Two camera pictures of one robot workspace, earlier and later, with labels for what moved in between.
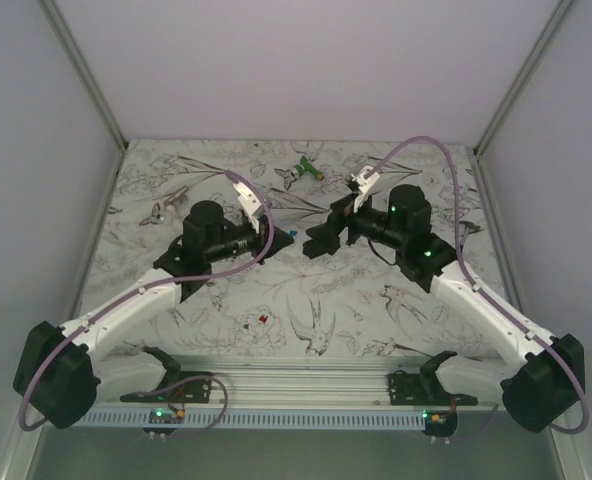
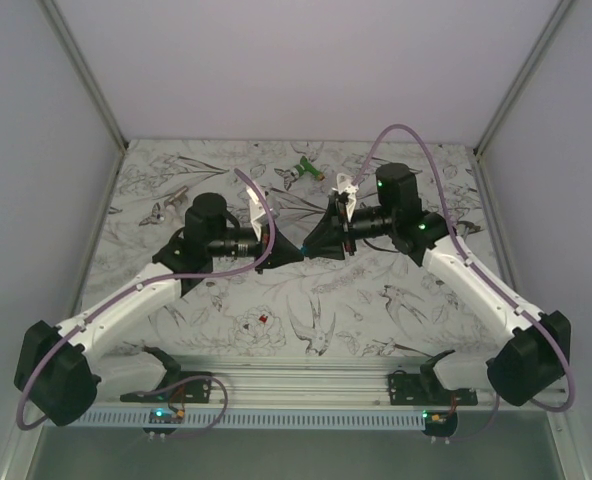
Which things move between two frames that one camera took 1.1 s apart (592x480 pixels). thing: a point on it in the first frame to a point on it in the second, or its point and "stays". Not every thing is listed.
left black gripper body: x=258 y=241 to x=266 y=264
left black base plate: x=177 y=387 stays
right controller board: x=440 y=423 stays
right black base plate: x=423 y=388 stays
